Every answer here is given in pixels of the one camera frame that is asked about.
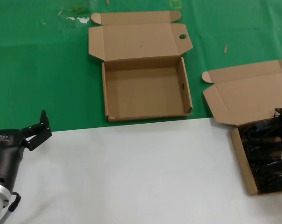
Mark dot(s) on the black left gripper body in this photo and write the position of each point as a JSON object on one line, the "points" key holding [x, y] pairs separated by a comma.
{"points": [[8, 151]]}

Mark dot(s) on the cardboard box with round hole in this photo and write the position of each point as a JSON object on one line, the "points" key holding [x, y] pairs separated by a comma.
{"points": [[143, 93]]}

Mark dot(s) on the short wooden stick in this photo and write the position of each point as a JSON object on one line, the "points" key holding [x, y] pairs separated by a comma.
{"points": [[225, 49]]}

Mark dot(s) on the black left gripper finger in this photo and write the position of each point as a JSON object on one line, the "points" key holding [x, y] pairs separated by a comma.
{"points": [[39, 134]]}

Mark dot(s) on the green table mat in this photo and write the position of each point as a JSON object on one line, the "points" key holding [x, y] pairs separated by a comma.
{"points": [[38, 70]]}

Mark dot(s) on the cardboard box holding black parts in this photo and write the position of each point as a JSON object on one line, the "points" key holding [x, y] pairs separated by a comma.
{"points": [[243, 81]]}

